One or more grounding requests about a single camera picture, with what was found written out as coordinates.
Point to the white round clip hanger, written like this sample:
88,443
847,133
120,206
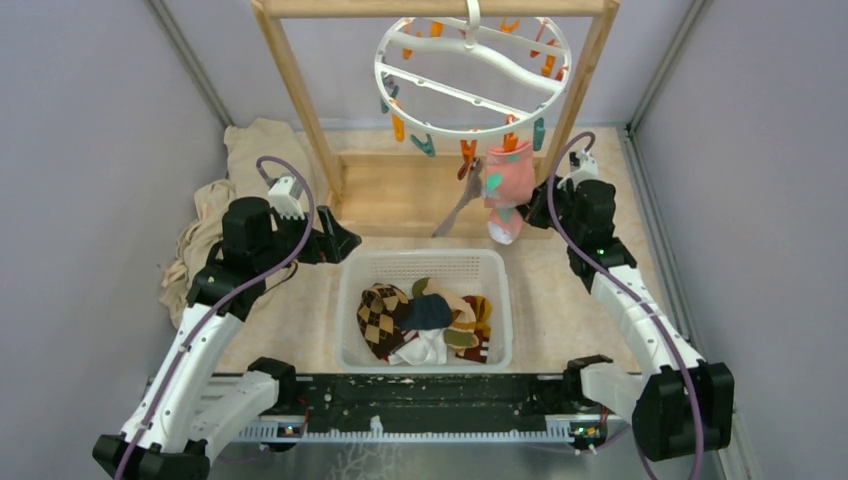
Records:
462,79

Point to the orange clothes clip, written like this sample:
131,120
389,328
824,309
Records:
468,153

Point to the grey ribbed sock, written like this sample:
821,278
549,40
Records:
472,190

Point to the dark blue sock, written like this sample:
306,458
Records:
427,312

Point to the teal clothes clip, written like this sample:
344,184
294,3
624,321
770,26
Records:
424,144

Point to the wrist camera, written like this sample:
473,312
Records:
583,167
284,196

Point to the beige striped ribbed sock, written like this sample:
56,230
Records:
460,333

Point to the argyle brown sock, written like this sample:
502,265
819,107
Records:
383,308

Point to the pink sock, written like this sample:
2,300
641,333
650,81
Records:
509,181

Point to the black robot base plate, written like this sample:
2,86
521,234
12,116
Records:
421,404

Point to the white sock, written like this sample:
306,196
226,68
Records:
421,348

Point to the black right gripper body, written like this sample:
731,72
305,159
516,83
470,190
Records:
563,199

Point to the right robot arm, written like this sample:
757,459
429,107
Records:
649,351

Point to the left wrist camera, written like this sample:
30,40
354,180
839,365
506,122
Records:
284,196

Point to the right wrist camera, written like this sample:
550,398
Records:
583,167

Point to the white perforated plastic basket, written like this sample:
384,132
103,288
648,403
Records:
465,271

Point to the yellow clothes clip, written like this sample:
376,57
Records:
398,128

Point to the wooden hanger stand frame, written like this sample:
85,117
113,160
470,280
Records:
410,194

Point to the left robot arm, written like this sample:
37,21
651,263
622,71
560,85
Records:
179,371

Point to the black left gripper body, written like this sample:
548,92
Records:
285,239

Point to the mustard yellow sock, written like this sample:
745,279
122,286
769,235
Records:
482,309

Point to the aluminium rail front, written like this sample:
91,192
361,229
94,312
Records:
580,431

